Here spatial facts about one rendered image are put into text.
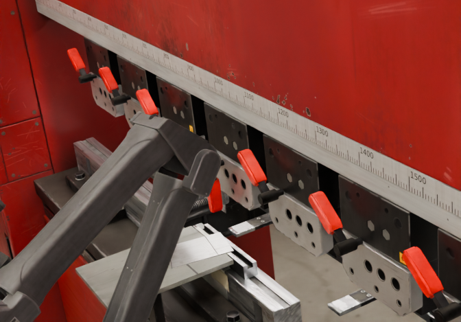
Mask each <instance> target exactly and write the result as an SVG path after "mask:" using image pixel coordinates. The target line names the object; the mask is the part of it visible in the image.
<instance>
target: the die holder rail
mask: <svg viewBox="0 0 461 322"><path fill-rule="evenodd" d="M73 145H74V149H75V155H76V159H77V163H78V170H79V171H81V170H84V171H85V172H86V173H87V174H88V175H89V176H92V175H93V174H94V173H95V172H96V171H97V170H98V169H99V168H100V166H101V165H102V164H103V163H104V162H105V161H106V160H107V159H108V158H109V156H110V155H111V154H112V152H111V151H110V150H109V149H107V148H106V147H105V146H103V145H102V144H101V143H100V142H98V141H97V140H96V139H95V138H93V137H91V138H88V139H85V140H84V141H77V142H75V143H73ZM152 188H153V184H151V183H150V182H149V181H148V180H147V181H146V182H145V183H144V184H143V185H142V186H141V187H140V188H139V190H138V191H137V192H136V193H135V194H134V195H133V196H132V198H131V199H130V200H129V201H128V202H127V203H126V204H125V205H124V207H125V208H126V215H127V217H128V218H129V219H130V220H131V221H133V223H134V224H135V225H136V226H137V227H139V226H140V224H141V221H142V218H143V215H144V213H145V210H146V208H147V204H148V202H149V199H150V195H151V193H152Z"/></svg>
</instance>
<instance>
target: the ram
mask: <svg viewBox="0 0 461 322"><path fill-rule="evenodd" d="M56 1H59V2H61V3H63V4H65V5H67V6H69V7H71V8H74V9H76V10H78V11H80V12H82V13H84V14H87V15H89V16H91V17H93V18H94V19H97V20H98V21H101V22H103V23H105V24H107V25H109V26H111V27H114V28H116V29H118V30H120V31H122V32H124V33H126V34H129V35H131V36H133V37H135V38H137V39H139V40H140V41H143V42H145V43H147V44H149V45H151V46H153V47H156V48H158V49H160V50H162V51H164V52H166V53H168V54H171V55H173V56H175V57H177V58H179V59H181V60H183V61H185V62H188V63H189V64H191V65H193V66H195V67H198V68H200V69H202V70H204V71H206V72H208V73H211V74H213V75H214V76H217V77H219V78H221V79H223V80H225V81H227V82H229V83H231V84H234V85H235V86H237V87H240V88H242V89H244V90H246V91H248V92H250V93H253V94H255V95H257V96H259V97H261V98H263V99H265V100H267V101H269V102H271V103H273V104H275V105H277V106H280V107H282V108H284V109H286V110H288V111H290V112H292V113H295V114H297V115H299V116H301V117H303V118H305V119H308V120H309V121H311V122H313V123H315V124H317V125H319V126H322V127H324V128H326V129H328V130H330V131H332V132H334V133H337V134H339V135H341V136H343V137H345V138H347V139H350V140H351V141H354V142H355V143H358V144H359V145H361V146H364V147H366V148H368V149H370V150H372V151H374V152H377V153H379V154H381V155H383V156H385V157H387V158H389V159H392V160H393V161H396V162H397V163H400V164H401V165H404V166H406V167H408V168H410V169H412V170H414V171H416V172H419V173H421V174H423V175H425V176H427V177H429V178H431V179H434V180H435V181H438V182H439V183H442V184H443V185H446V186H448V187H450V188H452V189H454V190H456V191H459V192H461V0H56ZM36 7H37V10H38V12H40V13H41V14H44V15H45V16H47V17H49V18H51V19H53V20H54V21H56V22H58V23H60V24H62V25H64V26H65V27H67V28H69V29H71V30H73V31H74V32H77V33H78V34H81V35H83V36H84V37H86V38H88V39H90V40H92V41H93V42H95V43H97V44H99V45H101V46H102V47H105V48H106V49H109V50H111V51H112V52H114V53H116V54H118V55H120V56H121V57H123V58H125V59H127V60H129V61H130V62H133V63H134V64H136V65H138V66H140V67H142V68H144V69H146V70H148V71H149V72H151V73H153V74H155V75H157V76H158V77H160V78H162V79H164V80H166V81H168V82H170V83H172V84H174V85H176V86H177V87H179V88H181V89H183V90H185V91H186V92H188V93H190V94H192V95H194V96H196V97H198V98H200V99H201V100H204V101H205V102H207V103H209V104H211V105H213V106H214V107H216V108H218V109H220V110H222V111H224V112H225V113H228V114H229V115H232V116H233V117H235V118H237V119H239V120H241V121H242V122H244V123H246V124H248V125H250V126H252V127H253V128H256V129H257V130H260V131H261V132H263V133H265V134H267V135H269V136H270V137H272V138H274V139H276V140H278V141H280V142H281V143H284V144H285V145H287V146H289V147H291V148H293V149H295V150H297V151H298V152H300V153H302V154H304V155H306V156H307V157H309V158H311V159H313V160H315V161H317V162H318V163H321V164H323V165H325V166H326V167H328V168H330V169H332V170H334V171H335V172H337V173H339V174H341V175H343V176H345V177H346V178H348V179H350V180H352V181H354V182H356V183H358V184H360V185H362V186H363V187H365V188H367V189H369V190H371V191H373V192H374V193H376V194H378V195H380V196H382V197H384V198H386V199H388V200H390V201H391V202H393V203H395V204H397V205H399V206H401V207H402V208H404V209H406V210H408V211H410V212H412V213H413V214H416V215H417V216H419V217H421V218H423V219H425V220H427V221H429V222H430V223H432V224H434V225H436V226H438V227H440V228H441V229H444V230H445V231H447V232H449V233H451V234H453V235H455V236H457V237H458V238H460V239H461V217H459V216H457V215H455V214H453V213H451V212H450V211H447V210H446V209H443V208H442V207H439V206H437V205H435V204H433V203H431V202H429V201H428V200H425V199H424V198H422V197H420V196H418V195H416V194H414V193H412V192H410V191H408V190H406V189H404V188H402V187H400V186H398V185H396V184H394V183H392V182H390V181H388V180H386V179H384V178H382V177H381V176H379V175H377V174H375V173H373V172H371V171H369V170H367V169H365V168H363V167H361V166H359V165H357V164H355V163H353V162H351V161H349V160H347V159H345V158H343V157H341V156H339V155H338V154H336V153H334V152H332V151H330V150H327V149H326V148H323V147H322V146H319V145H318V144H316V143H314V142H312V141H310V140H308V139H306V138H304V137H301V136H300V135H297V134H296V133H294V132H292V131H290V130H288V129H286V128H284V127H282V126H280V125H278V124H276V123H274V122H272V121H270V120H268V119H266V118H264V117H262V116H260V115H258V114H256V113H254V112H253V111H251V110H249V109H247V108H245V107H243V106H241V105H239V104H237V103H235V102H233V101H231V100H229V99H227V98H225V97H223V96H221V95H219V94H217V93H215V92H213V91H211V90H210V89H208V88H206V87H204V86H202V85H200V84H198V83H196V82H194V81H192V80H190V79H188V78H186V77H184V76H182V75H180V74H178V73H176V72H174V71H172V70H170V69H168V68H167V67H164V66H162V65H160V64H158V63H157V62H154V61H153V60H150V59H149V58H146V57H145V56H142V55H141V54H138V53H136V52H135V51H132V50H131V49H128V48H127V47H125V46H123V45H121V44H119V43H117V42H115V41H113V40H111V39H109V38H107V37H105V36H103V35H101V34H99V33H97V32H95V31H93V30H91V29H89V28H87V27H85V26H83V25H82V24H80V23H78V22H76V21H74V20H72V19H70V18H68V17H66V16H64V15H62V14H60V13H58V12H56V11H54V10H52V9H50V8H48V7H46V6H44V5H42V4H40V3H39V2H37V1H36Z"/></svg>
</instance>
